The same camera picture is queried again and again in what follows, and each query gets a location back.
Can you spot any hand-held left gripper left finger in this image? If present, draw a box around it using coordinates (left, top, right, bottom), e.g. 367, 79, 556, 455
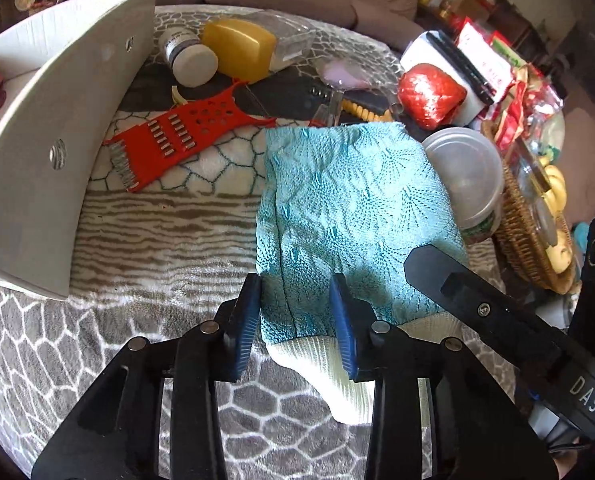
30, 274, 263, 480

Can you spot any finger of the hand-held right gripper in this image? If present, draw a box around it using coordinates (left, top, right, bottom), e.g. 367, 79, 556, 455
405, 245, 568, 387

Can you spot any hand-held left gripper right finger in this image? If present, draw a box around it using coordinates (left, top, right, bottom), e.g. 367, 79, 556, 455
329, 274, 561, 480

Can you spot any teal patterned knit cloth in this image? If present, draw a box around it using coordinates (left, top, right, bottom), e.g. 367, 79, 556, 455
255, 121, 471, 423

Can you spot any white cardboard box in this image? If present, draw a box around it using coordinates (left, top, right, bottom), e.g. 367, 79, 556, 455
0, 0, 158, 301

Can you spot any wicker basket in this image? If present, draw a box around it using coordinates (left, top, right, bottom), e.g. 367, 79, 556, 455
480, 120, 578, 295

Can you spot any clear plastic jar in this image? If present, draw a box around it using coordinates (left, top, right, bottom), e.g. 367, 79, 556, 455
421, 127, 505, 246

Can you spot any bunch of bananas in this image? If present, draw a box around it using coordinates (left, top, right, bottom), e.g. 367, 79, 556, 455
536, 157, 577, 273

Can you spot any clear glass jar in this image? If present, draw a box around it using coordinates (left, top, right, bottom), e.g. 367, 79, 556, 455
515, 135, 554, 196

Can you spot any red wrapped bundle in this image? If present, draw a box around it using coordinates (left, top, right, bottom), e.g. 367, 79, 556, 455
397, 62, 468, 129

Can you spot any yellow corn-shaped tool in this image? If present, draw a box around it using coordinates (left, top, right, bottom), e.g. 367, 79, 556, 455
340, 97, 394, 124

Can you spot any red plastic grater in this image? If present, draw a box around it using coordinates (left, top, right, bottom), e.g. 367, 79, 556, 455
102, 80, 278, 193

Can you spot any black remote control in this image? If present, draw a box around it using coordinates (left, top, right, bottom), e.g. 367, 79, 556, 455
425, 30, 495, 106

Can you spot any pile of red snack packets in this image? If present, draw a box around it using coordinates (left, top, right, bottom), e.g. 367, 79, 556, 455
452, 0, 564, 152

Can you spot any white flat box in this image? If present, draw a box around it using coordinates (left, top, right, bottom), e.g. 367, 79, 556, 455
400, 35, 484, 122

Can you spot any pink item in clear bag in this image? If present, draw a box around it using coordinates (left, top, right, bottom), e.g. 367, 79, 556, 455
312, 57, 374, 92

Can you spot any small white lidded jar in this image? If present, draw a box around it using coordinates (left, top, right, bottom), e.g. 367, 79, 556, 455
158, 27, 219, 86

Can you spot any yellow plastic case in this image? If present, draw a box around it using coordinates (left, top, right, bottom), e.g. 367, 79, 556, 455
200, 19, 278, 85

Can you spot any clear plastic bag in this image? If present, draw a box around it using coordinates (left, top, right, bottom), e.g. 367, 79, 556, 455
248, 10, 319, 70

